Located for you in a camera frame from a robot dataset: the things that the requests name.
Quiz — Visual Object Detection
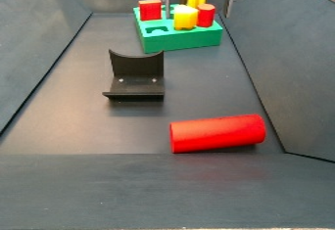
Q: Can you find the red cylinder block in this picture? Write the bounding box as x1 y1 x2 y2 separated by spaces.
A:
170 115 266 154

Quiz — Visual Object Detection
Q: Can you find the red rectangular block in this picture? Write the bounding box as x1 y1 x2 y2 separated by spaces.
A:
139 0 163 21

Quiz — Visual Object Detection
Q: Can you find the yellow pentagon block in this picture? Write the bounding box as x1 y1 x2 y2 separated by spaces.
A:
174 5 198 30

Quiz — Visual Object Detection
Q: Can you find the red hexagon block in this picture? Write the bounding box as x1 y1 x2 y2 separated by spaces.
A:
197 4 217 27

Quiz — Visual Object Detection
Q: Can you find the green shape sorter base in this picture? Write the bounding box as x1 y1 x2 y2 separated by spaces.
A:
134 8 223 53

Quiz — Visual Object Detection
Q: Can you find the black curved stand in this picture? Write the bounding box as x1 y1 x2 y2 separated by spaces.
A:
102 50 166 99

